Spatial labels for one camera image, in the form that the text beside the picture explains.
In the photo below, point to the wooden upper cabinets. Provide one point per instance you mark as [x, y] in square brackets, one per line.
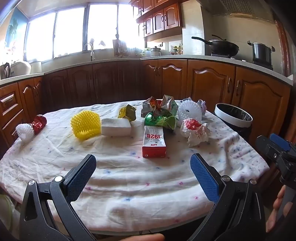
[166, 17]

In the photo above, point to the red snack wrapper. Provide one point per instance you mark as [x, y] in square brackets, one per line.
[158, 107]

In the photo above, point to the light stone countertop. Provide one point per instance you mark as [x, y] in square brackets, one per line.
[161, 57]

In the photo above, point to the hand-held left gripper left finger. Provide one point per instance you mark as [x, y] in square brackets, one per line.
[86, 165]

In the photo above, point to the wooden cabinets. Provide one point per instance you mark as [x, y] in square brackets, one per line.
[203, 78]
[166, 17]

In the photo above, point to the row of condiment bottles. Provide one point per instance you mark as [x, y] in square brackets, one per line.
[177, 50]

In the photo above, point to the yellow olive wrapper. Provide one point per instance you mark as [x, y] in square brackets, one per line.
[127, 112]

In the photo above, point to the yellow spiky foam net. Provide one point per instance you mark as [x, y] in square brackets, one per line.
[85, 126]

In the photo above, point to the orange red foil packet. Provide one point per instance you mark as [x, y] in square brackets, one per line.
[146, 105]

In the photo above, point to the kitchen window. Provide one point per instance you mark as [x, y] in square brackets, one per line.
[69, 30]

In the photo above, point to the electric kettle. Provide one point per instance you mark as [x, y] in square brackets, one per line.
[4, 70]

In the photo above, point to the white sponge block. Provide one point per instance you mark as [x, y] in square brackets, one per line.
[115, 127]

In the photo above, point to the white canister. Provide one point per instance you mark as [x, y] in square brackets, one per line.
[35, 67]

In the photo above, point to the red and white carton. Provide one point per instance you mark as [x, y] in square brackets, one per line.
[153, 143]

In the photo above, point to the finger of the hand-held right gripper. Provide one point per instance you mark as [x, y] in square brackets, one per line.
[266, 146]
[279, 139]

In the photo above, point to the steel stock pot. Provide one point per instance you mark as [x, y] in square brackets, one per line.
[261, 52]

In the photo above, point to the white lidded pot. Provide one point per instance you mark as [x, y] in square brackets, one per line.
[155, 52]

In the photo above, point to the white rice cooker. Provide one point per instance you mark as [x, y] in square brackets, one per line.
[20, 68]

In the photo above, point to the large white foam net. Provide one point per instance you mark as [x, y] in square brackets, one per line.
[189, 111]

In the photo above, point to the blue wall poster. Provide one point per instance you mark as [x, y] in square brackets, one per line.
[15, 30]

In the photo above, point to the small white foam net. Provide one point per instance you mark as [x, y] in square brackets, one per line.
[24, 132]

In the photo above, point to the range hood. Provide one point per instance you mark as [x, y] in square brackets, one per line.
[235, 8]

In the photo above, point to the crumpled white red paper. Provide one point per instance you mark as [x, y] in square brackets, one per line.
[195, 132]

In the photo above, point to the knife rack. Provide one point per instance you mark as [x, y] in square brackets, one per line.
[118, 47]

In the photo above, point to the black wok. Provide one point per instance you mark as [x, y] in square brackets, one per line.
[223, 47]

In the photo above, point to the wooden lower cabinets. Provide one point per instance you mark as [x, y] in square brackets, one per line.
[203, 78]

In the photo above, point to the crumpled purple white paper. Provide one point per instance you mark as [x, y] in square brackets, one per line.
[202, 105]

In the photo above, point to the person's right hand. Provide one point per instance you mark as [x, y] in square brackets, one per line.
[278, 201]

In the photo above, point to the crushed green can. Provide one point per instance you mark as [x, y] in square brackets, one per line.
[159, 121]

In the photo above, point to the white rimmed trash bin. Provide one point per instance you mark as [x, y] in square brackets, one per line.
[231, 120]

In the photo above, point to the chrome faucet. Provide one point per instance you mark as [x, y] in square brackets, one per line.
[92, 54]

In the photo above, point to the white printed tablecloth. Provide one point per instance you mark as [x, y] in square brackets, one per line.
[129, 185]

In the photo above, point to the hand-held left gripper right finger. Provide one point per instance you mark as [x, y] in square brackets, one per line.
[203, 173]

